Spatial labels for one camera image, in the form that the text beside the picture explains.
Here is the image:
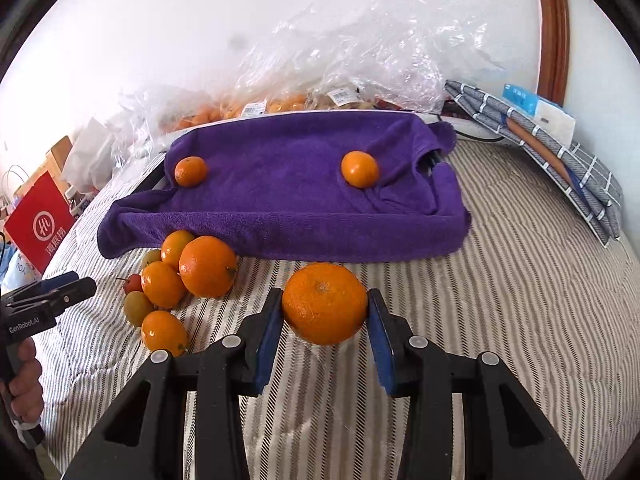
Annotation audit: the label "large round orange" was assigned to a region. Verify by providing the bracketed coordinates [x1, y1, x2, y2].
[282, 262, 368, 346]

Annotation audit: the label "small oval orange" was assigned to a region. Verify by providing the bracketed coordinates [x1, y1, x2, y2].
[341, 151, 380, 188]

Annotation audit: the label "left hand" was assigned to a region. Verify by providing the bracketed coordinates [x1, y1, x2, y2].
[1, 338, 44, 422]

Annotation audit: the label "red paper bag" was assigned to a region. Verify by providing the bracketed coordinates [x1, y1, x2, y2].
[6, 172, 75, 274]

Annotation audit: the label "red small fruit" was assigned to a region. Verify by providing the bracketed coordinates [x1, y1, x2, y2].
[117, 273, 142, 295]

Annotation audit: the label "green kiwi fruit front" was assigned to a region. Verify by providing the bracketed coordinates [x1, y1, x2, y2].
[124, 290, 155, 327]

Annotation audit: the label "green kiwi fruit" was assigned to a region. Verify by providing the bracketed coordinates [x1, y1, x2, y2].
[141, 249, 162, 270]
[124, 290, 155, 327]

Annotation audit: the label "green kiwi fruit back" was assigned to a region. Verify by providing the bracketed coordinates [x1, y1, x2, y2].
[141, 249, 162, 270]

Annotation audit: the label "mid pile orange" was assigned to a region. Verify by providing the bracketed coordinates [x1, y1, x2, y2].
[141, 261, 186, 310]

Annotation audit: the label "front orange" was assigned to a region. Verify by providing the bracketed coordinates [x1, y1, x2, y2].
[141, 310, 189, 358]

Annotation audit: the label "orange behind pile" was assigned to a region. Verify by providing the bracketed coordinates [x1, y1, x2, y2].
[160, 230, 195, 270]

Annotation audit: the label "white plastic bag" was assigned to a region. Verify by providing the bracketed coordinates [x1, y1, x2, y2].
[62, 118, 115, 194]

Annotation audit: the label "striped bed quilt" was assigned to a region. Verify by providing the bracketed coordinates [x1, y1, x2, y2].
[36, 141, 639, 479]

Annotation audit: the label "big orange by towel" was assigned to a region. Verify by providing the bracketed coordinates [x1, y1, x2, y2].
[179, 235, 238, 298]

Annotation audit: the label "purple towel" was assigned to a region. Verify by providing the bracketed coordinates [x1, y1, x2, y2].
[96, 110, 471, 263]

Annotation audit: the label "grey checked folded cloth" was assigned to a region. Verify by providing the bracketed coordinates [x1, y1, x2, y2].
[445, 79, 623, 245]

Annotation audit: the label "blue white box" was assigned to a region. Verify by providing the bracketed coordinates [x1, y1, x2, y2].
[502, 84, 576, 148]

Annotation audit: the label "clear plastic bags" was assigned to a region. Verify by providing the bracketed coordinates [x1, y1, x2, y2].
[122, 0, 506, 138]

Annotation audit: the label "wooden door frame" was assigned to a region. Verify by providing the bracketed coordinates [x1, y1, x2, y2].
[537, 0, 570, 105]

